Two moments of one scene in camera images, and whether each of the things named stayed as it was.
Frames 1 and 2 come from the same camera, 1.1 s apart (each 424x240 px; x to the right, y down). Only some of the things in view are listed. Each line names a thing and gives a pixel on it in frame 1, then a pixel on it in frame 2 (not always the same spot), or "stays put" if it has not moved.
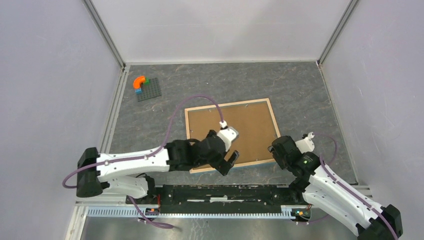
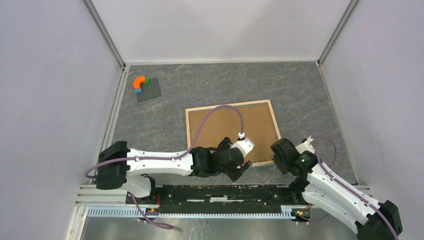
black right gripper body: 279,160 stays put
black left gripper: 222,165 → 235,173
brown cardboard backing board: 253,123 stays put
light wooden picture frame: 186,110 stays put
